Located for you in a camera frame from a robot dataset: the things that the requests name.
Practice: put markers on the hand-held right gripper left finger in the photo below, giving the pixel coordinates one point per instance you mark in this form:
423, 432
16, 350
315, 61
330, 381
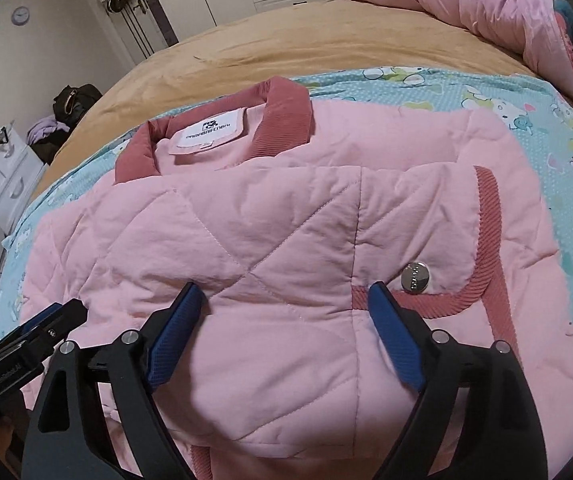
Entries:
176, 332

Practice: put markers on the round wall clock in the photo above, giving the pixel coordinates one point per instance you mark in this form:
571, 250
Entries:
20, 15

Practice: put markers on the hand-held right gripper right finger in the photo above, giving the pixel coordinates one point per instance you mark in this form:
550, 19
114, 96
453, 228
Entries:
396, 335

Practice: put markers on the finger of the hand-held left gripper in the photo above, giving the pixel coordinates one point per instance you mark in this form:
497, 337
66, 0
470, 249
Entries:
41, 321
61, 324

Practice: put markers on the white drawer cabinet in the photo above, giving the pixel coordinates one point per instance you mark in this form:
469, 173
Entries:
1, 180

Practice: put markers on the tan bed sheet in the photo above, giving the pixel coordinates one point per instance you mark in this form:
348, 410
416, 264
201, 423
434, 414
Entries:
266, 45

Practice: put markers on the purple cloth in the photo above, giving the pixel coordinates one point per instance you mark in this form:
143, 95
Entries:
46, 127

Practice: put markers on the blue cartoon print blanket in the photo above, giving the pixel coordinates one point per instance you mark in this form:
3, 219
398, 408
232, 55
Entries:
541, 160

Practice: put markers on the pink quilted jacket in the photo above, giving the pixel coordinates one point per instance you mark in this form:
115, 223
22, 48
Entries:
266, 220

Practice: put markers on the black bag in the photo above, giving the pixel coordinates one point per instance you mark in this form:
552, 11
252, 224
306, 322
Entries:
76, 100

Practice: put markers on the white door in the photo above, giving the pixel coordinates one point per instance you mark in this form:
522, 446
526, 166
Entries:
136, 30

